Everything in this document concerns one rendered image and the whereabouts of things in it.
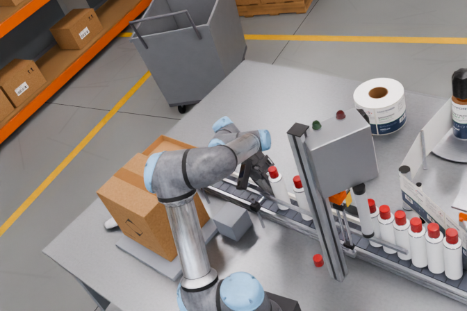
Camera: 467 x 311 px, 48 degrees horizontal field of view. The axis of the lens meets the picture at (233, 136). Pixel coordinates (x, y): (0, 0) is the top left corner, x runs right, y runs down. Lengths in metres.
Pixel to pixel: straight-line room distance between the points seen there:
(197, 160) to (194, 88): 2.63
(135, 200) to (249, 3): 3.56
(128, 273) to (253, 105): 1.05
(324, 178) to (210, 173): 0.31
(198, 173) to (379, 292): 0.75
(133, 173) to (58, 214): 1.99
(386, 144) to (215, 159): 0.95
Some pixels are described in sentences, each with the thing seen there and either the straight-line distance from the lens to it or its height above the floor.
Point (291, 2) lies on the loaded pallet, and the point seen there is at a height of 0.13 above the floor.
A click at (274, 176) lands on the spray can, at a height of 1.06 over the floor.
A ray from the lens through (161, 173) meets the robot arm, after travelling 1.48.
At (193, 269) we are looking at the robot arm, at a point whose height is 1.17.
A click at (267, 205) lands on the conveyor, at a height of 0.88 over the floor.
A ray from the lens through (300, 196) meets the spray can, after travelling 1.88.
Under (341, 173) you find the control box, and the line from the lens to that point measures 1.44.
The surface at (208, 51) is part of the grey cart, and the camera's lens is 3.80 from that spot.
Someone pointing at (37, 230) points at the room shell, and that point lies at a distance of 4.04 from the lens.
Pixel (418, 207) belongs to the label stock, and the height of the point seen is 0.96.
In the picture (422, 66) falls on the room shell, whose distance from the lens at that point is 4.11.
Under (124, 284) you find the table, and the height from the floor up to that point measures 0.83.
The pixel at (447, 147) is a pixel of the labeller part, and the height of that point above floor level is 0.89.
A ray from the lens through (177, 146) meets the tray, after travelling 2.60.
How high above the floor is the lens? 2.38
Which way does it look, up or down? 38 degrees down
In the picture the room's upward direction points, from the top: 21 degrees counter-clockwise
